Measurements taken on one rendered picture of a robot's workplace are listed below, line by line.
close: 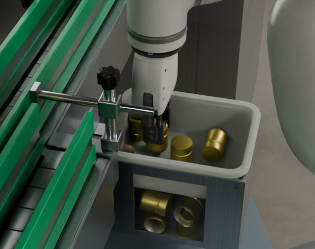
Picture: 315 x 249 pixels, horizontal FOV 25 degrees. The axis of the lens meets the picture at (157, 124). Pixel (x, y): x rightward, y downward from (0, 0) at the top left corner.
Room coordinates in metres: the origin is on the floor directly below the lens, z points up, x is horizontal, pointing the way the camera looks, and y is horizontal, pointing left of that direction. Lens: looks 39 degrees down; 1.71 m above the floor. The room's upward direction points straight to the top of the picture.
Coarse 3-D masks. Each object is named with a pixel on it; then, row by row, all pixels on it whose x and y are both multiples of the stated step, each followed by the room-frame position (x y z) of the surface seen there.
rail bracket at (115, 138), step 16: (112, 80) 0.74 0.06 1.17; (32, 96) 0.76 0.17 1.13; (48, 96) 0.76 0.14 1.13; (64, 96) 0.76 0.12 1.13; (80, 96) 0.76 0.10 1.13; (112, 96) 0.74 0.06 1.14; (112, 112) 0.74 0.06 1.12; (128, 112) 0.74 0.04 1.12; (144, 112) 0.73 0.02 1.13; (112, 128) 0.74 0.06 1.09; (112, 144) 0.74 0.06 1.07
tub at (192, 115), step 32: (128, 96) 0.92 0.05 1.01; (192, 96) 0.92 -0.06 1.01; (128, 128) 0.90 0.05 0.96; (192, 128) 0.91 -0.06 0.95; (224, 128) 0.90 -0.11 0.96; (256, 128) 0.84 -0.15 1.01; (128, 160) 0.77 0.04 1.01; (160, 160) 0.77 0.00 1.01; (192, 160) 0.85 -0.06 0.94; (224, 160) 0.85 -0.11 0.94
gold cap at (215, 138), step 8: (216, 128) 0.88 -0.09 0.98; (208, 136) 0.87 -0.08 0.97; (216, 136) 0.86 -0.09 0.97; (224, 136) 0.87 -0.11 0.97; (208, 144) 0.85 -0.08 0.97; (216, 144) 0.85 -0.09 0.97; (224, 144) 0.86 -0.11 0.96; (208, 152) 0.84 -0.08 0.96; (216, 152) 0.84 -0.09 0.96; (208, 160) 0.84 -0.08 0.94; (216, 160) 0.84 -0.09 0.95
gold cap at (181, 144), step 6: (174, 138) 0.85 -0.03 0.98; (180, 138) 0.85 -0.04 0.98; (186, 138) 0.85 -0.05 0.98; (174, 144) 0.83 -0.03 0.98; (180, 144) 0.83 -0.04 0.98; (186, 144) 0.83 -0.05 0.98; (174, 150) 0.83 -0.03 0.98; (180, 150) 0.82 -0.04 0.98; (186, 150) 0.82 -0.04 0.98; (174, 156) 0.83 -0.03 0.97; (180, 156) 0.82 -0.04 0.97; (186, 156) 0.82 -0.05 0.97
